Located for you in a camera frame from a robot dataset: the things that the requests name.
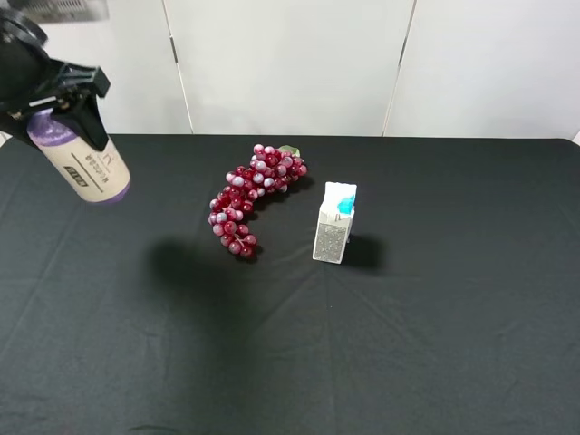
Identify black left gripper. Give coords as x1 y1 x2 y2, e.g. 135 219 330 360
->
1 60 111 150

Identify purple bag roll with label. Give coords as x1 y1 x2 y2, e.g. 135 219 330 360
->
27 110 131 204

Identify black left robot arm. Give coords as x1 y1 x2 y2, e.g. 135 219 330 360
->
1 7 111 151

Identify red plastic grape bunch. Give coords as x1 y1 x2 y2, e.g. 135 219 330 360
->
208 143 308 260

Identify white partition panels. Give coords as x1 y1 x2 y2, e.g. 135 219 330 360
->
42 1 579 140

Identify white carton box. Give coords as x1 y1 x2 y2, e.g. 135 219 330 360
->
313 182 357 264

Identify black tablecloth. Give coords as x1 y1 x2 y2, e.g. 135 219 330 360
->
1 135 579 434

